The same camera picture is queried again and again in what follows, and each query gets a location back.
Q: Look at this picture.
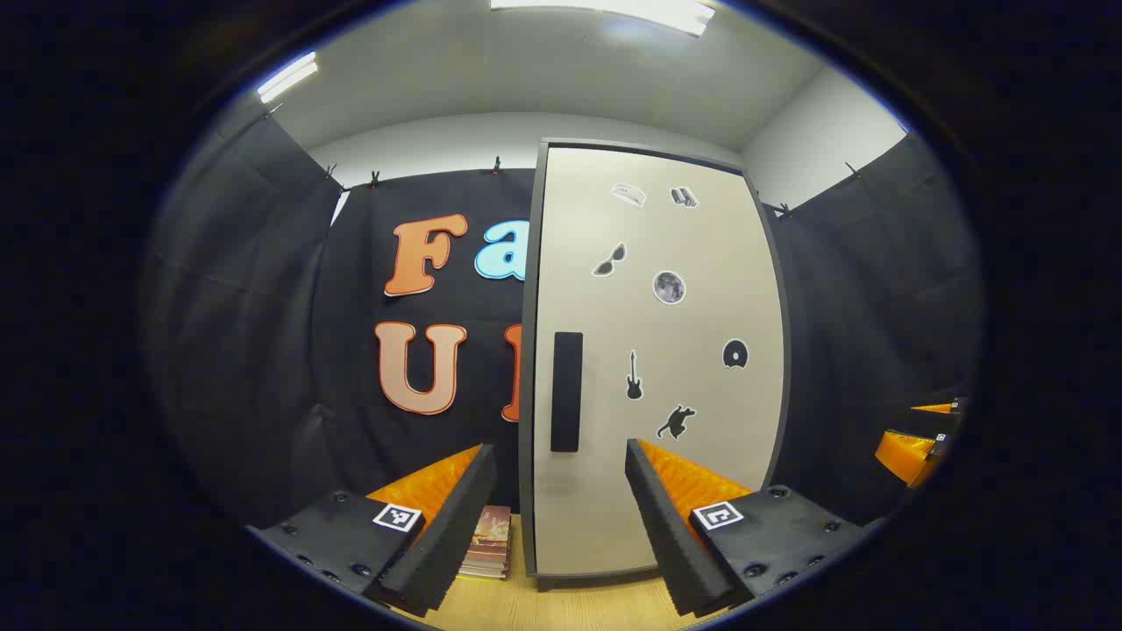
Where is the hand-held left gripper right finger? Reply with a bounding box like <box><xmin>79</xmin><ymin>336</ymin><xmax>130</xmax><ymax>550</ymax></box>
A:
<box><xmin>624</xmin><ymin>438</ymin><xmax>886</xmax><ymax>619</ymax></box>

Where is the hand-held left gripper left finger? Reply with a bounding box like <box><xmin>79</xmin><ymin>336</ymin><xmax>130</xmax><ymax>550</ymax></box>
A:
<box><xmin>245</xmin><ymin>443</ymin><xmax>499</xmax><ymax>619</ymax></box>

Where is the black cabinet door handle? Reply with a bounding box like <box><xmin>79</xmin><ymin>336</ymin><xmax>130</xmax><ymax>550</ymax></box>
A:
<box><xmin>550</xmin><ymin>331</ymin><xmax>585</xmax><ymax>454</ymax></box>

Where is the grey cabinet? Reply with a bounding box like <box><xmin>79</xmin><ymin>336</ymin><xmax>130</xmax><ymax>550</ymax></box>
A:
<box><xmin>519</xmin><ymin>138</ymin><xmax>790</xmax><ymax>590</ymax></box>

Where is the stack of books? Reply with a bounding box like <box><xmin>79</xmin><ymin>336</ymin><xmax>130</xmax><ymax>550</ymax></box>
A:
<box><xmin>458</xmin><ymin>505</ymin><xmax>513</xmax><ymax>581</ymax></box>

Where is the black backdrop cloth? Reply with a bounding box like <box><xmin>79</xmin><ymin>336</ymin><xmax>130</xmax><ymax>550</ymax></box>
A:
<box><xmin>145</xmin><ymin>114</ymin><xmax>983</xmax><ymax>531</ymax></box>

